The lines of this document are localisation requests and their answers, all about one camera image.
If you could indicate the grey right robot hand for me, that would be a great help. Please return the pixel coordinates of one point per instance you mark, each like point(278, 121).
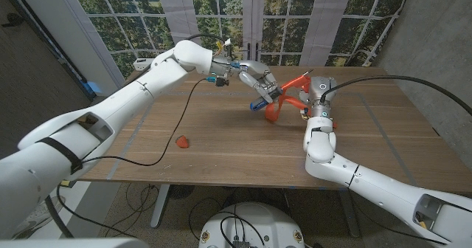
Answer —
point(321, 89)

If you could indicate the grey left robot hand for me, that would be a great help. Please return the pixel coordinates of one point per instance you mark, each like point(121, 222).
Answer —
point(258, 74)

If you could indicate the orange ribbon with spool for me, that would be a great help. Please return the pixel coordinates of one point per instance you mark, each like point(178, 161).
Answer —
point(285, 89)

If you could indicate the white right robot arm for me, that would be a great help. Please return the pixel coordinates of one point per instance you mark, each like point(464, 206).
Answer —
point(350, 167)

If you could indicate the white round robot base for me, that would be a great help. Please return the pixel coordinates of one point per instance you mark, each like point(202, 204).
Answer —
point(258, 226)

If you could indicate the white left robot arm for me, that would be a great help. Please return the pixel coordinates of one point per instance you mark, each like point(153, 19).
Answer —
point(92, 130)

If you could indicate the printed window forest backdrop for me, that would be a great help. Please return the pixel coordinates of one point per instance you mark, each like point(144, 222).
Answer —
point(177, 19)

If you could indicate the small orange red piece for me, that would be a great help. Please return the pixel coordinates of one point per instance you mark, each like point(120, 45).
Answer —
point(182, 141)

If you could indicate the white power strip box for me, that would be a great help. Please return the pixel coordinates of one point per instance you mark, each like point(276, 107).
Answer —
point(142, 64)

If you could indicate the grey table leg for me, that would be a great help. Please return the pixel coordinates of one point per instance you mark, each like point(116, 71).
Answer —
point(350, 215)

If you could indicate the black round floor disc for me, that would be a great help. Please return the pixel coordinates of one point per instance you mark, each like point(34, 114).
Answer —
point(181, 191)

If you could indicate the white table leg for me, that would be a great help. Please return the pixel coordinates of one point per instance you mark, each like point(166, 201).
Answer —
point(160, 203)

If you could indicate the white robot chest shell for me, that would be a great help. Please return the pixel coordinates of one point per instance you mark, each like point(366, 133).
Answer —
point(73, 243)

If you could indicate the grey sneaker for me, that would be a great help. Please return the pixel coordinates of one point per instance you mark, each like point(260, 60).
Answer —
point(35, 218)

